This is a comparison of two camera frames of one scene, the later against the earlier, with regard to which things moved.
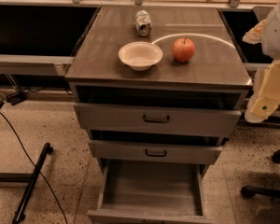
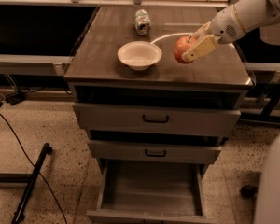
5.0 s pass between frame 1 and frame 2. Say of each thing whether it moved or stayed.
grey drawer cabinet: stayed
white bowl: stayed
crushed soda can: stayed
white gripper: moved
